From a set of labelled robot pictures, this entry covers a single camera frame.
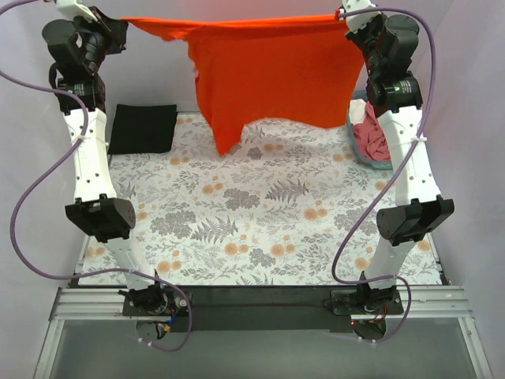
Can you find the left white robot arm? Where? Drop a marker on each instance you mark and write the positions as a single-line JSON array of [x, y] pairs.
[[78, 43]]

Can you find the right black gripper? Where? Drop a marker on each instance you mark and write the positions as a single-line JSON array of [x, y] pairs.
[[356, 31]]

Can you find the white t-shirt in basket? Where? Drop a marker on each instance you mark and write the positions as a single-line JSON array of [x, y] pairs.
[[357, 111]]

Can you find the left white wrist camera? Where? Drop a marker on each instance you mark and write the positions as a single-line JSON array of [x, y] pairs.
[[75, 8]]

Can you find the teal laundry basket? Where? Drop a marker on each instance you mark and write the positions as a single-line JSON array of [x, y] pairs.
[[376, 165]]

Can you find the folded black t-shirt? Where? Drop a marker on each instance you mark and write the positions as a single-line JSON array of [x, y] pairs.
[[142, 130]]

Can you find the pink t-shirt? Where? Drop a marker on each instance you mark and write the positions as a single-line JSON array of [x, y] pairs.
[[370, 138]]

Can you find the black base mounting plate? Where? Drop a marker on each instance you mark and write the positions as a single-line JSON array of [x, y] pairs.
[[260, 308]]

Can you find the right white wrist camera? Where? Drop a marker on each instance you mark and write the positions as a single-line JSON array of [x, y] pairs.
[[357, 14]]

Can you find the aluminium rail frame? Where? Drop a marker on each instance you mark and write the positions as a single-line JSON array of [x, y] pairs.
[[94, 303]]

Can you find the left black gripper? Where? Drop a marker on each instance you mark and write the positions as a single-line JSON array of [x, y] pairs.
[[114, 32]]

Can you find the floral table mat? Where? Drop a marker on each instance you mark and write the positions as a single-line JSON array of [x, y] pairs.
[[283, 208]]

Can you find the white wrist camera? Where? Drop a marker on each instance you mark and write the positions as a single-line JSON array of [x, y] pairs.
[[75, 8], [357, 14]]

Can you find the orange t-shirt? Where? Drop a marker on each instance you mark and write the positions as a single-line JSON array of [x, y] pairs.
[[302, 69]]

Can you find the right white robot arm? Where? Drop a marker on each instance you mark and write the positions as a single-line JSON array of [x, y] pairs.
[[419, 205]]

